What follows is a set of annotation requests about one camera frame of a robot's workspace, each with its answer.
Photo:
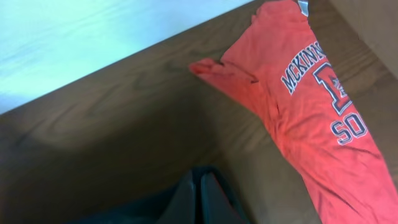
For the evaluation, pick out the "red printed t-shirt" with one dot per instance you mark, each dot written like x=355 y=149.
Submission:
x=278 y=70

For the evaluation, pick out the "black polo shirt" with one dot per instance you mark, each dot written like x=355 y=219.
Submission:
x=149 y=210

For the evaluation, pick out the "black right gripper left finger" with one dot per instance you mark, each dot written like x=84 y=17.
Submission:
x=181 y=209

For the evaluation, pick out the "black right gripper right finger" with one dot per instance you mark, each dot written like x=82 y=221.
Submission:
x=218 y=201

